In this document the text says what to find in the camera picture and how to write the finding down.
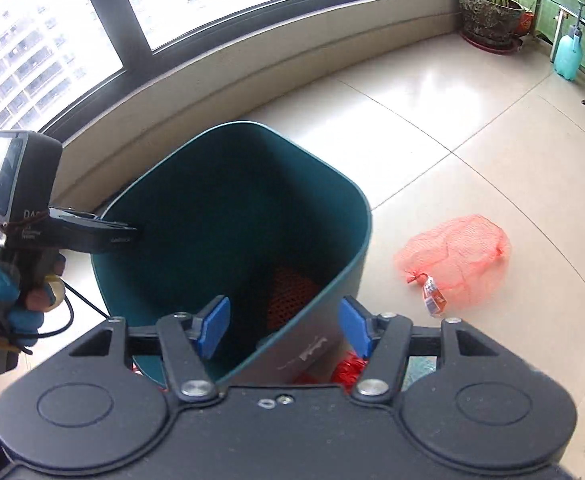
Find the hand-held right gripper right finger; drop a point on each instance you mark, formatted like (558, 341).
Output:
(355, 327)

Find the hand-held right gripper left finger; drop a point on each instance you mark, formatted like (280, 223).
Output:
(216, 326)

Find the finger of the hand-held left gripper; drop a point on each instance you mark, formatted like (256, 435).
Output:
(102, 235)

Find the dark teal plastic bin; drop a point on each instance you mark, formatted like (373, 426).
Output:
(222, 200)

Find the person's left hand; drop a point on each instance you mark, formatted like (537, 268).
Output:
(2, 285)

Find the crumpled red mesh net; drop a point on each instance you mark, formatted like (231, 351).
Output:
(345, 371)

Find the pink mesh bag with tag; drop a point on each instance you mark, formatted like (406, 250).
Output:
(457, 255)

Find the dark red pot saucer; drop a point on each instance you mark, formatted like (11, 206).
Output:
(492, 47)

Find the dark patterned plant pot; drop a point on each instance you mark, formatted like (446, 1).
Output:
(489, 17)

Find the teal spray bottle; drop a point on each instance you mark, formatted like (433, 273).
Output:
(569, 55)

